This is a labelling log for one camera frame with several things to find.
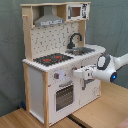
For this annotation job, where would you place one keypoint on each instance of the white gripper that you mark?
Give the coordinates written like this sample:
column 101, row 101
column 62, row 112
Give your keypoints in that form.
column 84, row 72

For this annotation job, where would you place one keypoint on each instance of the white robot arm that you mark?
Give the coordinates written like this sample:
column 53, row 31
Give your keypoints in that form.
column 105, row 69

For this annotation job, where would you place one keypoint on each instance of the wooden toy kitchen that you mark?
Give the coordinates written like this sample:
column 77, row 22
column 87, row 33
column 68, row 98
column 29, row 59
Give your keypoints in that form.
column 40, row 84

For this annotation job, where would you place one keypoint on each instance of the grey ice dispenser panel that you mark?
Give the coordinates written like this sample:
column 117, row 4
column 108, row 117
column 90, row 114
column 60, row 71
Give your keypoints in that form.
column 90, row 80

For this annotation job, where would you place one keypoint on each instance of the metal toy sink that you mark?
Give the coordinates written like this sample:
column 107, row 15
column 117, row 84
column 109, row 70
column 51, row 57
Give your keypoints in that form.
column 79, row 51

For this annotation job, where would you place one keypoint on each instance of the red left oven knob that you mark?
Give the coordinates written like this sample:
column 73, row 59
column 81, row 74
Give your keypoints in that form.
column 56, row 76

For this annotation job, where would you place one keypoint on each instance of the black toy faucet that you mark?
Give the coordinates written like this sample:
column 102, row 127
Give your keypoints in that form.
column 73, row 40

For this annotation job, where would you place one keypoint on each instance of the toy oven door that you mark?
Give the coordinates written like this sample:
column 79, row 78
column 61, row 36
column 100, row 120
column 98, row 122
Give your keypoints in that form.
column 64, row 96

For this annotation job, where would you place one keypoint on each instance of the black stovetop red burners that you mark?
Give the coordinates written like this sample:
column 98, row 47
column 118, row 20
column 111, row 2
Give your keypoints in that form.
column 52, row 59

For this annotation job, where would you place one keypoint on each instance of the toy microwave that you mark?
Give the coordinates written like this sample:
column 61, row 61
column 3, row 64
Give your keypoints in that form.
column 78, row 11

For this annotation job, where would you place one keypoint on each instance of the grey range hood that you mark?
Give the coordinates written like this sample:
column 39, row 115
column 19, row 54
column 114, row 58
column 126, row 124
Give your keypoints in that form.
column 48, row 17

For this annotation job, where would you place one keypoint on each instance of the grey fridge door handle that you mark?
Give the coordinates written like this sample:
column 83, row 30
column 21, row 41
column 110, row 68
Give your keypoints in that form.
column 84, row 82

